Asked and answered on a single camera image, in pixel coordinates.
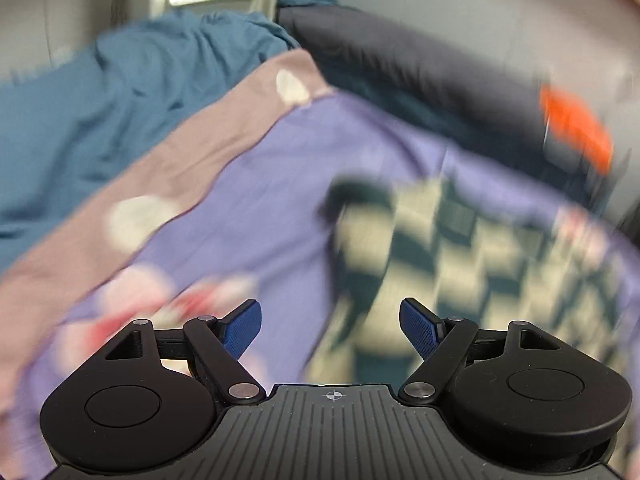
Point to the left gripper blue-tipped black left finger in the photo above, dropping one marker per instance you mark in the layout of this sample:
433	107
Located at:
212	348

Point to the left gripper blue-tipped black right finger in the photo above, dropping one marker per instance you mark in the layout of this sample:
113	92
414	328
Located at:
446	346

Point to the green cream checkered sweater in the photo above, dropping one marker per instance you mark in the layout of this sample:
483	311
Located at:
425	241

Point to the purple floral bed sheet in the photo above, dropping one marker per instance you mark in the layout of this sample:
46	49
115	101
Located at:
263	231

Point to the orange grey object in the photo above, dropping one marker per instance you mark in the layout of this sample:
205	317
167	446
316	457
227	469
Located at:
573	123

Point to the dark navy bed edge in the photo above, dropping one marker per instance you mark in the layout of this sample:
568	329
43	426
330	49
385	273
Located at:
434	86

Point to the teal blue blanket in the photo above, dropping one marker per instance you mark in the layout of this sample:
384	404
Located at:
67	132

